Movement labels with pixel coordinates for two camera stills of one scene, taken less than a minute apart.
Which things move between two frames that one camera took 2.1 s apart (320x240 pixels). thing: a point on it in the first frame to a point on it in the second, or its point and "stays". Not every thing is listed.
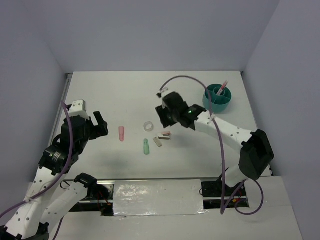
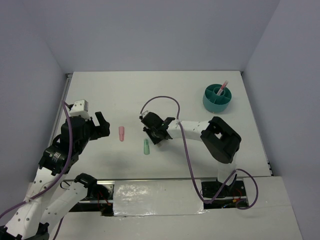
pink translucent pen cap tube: x=121 y=133 stays
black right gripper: x=162 y=111 to x=155 y=140
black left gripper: x=101 y=129 stays
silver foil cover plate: x=157 y=197 stays
